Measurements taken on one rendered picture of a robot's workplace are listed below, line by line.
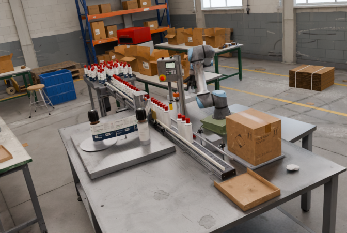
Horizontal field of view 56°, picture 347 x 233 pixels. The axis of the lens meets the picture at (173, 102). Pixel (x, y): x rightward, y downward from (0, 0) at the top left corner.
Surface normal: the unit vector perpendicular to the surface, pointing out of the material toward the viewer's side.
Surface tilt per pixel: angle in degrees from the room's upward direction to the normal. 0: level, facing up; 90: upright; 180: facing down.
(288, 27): 90
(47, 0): 90
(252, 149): 90
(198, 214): 0
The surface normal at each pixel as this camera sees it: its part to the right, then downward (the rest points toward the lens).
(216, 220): -0.11, -0.94
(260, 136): 0.47, 0.24
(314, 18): -0.80, 0.28
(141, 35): 0.73, 0.14
